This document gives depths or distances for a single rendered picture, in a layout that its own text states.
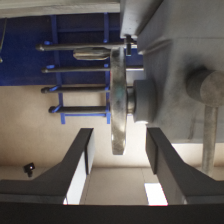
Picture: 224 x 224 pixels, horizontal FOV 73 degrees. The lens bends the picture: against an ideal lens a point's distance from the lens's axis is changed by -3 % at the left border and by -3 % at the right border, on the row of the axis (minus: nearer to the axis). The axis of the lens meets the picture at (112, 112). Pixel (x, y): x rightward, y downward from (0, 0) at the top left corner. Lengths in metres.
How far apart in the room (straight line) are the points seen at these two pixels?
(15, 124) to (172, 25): 4.17
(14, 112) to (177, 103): 4.02
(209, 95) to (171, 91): 0.06
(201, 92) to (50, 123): 3.73
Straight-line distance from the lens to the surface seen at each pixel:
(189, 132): 0.30
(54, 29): 3.48
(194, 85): 0.23
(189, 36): 0.23
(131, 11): 0.28
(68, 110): 3.20
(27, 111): 4.01
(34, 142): 4.23
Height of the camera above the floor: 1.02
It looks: 16 degrees up
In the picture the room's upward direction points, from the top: 179 degrees clockwise
